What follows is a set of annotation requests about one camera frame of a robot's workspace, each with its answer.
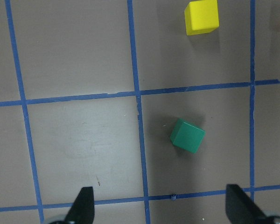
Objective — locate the yellow wooden block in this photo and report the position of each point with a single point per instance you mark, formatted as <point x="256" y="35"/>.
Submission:
<point x="201" y="17"/>

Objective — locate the brown paper mat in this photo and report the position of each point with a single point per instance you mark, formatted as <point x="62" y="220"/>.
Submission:
<point x="90" y="91"/>

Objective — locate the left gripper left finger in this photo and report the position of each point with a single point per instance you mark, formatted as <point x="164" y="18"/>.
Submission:
<point x="83" y="209"/>

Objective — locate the green wooden block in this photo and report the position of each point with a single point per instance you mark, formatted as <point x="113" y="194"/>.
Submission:
<point x="187" y="136"/>

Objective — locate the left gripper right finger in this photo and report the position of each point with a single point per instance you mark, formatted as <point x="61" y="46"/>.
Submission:
<point x="240" y="209"/>

